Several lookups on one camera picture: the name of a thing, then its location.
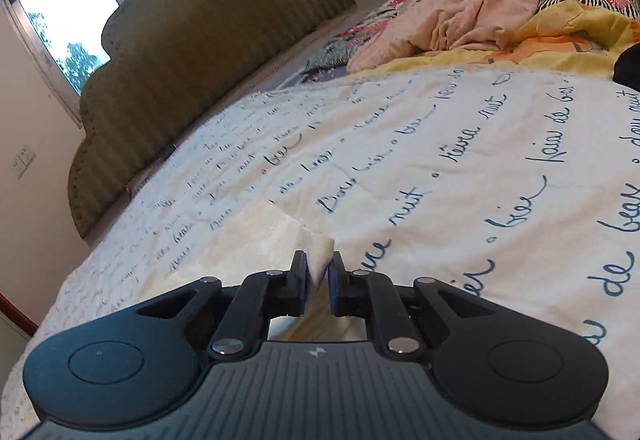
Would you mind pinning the cream towel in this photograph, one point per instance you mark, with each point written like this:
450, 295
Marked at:
260, 240

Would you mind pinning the olive green padded headboard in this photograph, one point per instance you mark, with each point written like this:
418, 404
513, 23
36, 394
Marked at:
200, 45

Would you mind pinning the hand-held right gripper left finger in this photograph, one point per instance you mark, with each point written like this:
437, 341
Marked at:
300, 287

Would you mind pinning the white wall outlet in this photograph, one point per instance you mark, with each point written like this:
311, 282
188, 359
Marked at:
19, 168
30, 157

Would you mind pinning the zebra-print cloth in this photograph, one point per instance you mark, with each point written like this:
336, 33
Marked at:
565, 0

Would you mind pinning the white script-print blanket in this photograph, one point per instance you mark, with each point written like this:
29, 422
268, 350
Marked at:
450, 170

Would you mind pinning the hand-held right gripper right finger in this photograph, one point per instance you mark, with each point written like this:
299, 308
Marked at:
333, 290

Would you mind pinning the yellow blanket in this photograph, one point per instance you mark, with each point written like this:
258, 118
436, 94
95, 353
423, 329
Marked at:
575, 35

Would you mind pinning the dark cloth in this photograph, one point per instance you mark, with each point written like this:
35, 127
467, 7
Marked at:
629, 68

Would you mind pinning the brown wooden door frame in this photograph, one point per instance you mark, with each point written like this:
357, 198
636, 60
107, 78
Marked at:
15, 312

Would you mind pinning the window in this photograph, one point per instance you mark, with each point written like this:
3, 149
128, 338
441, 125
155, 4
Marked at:
60, 20

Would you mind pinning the floral quilt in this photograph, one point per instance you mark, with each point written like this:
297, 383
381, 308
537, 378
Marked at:
350, 40

